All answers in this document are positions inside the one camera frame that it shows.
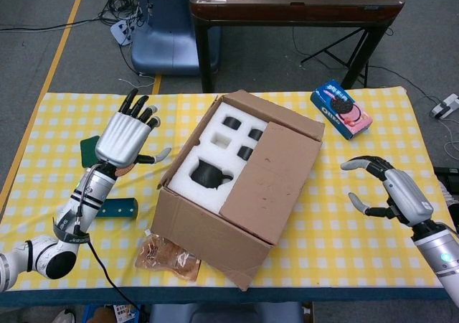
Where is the black teapot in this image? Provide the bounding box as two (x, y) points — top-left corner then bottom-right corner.
(189, 159), (235, 190)

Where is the blue Oreo cookie box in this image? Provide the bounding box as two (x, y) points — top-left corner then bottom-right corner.
(310, 78), (374, 141)

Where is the white sneaker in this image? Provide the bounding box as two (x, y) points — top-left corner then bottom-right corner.
(53, 308), (77, 323)

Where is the orange spout pouch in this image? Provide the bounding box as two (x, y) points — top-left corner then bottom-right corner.
(134, 229), (201, 283)

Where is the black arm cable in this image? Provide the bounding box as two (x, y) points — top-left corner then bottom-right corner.
(75, 164), (144, 313)

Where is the brown mahjong table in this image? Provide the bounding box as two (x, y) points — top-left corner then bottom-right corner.
(189, 0), (406, 93)

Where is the white power adapter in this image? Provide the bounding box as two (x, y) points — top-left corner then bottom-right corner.
(430, 93), (459, 119)

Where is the teal plastic tray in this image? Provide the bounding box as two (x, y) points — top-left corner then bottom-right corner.
(95, 197), (139, 219)

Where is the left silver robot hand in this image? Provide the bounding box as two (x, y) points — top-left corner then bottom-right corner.
(94, 88), (172, 169)

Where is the green yellow sponge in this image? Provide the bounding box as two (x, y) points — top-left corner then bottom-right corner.
(79, 135), (103, 169)

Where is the blue grey robot body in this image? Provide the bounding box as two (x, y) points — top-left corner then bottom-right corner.
(148, 301), (304, 323)

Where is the black floor cable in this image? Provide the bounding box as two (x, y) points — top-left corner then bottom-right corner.
(0, 16), (112, 33)

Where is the brown cardboard box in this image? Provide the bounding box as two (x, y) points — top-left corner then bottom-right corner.
(150, 89), (326, 291)

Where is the white power strip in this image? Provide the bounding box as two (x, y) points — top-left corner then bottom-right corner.
(110, 18), (139, 46)

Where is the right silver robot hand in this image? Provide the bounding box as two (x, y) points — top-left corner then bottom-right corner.
(340, 155), (435, 227)

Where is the yellow white checkered tablecloth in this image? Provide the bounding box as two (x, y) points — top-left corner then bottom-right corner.
(0, 85), (449, 290)

